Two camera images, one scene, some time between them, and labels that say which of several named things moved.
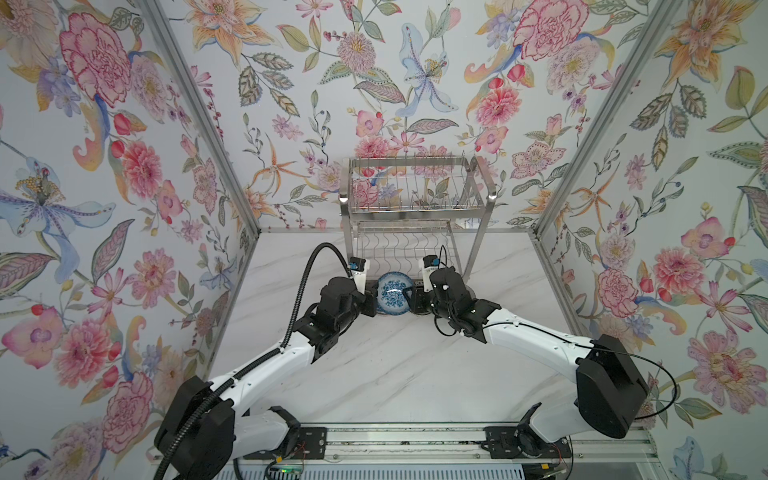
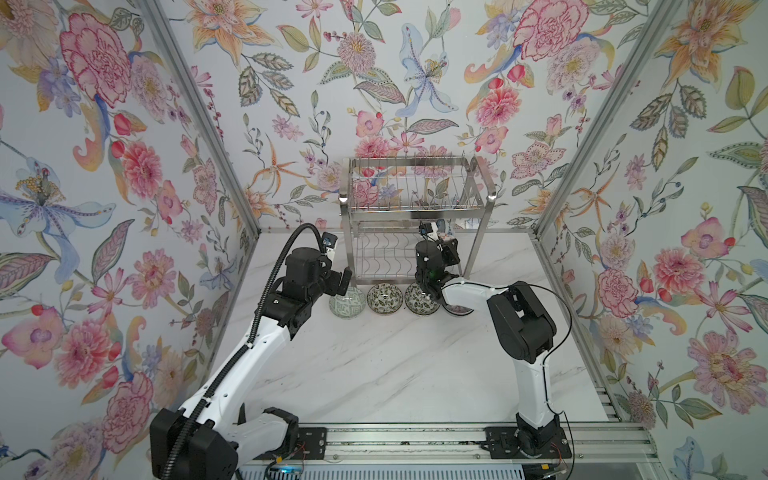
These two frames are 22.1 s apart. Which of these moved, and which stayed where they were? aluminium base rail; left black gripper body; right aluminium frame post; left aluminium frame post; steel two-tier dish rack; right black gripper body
Moved: right black gripper body; left black gripper body
Stayed: right aluminium frame post; left aluminium frame post; aluminium base rail; steel two-tier dish rack
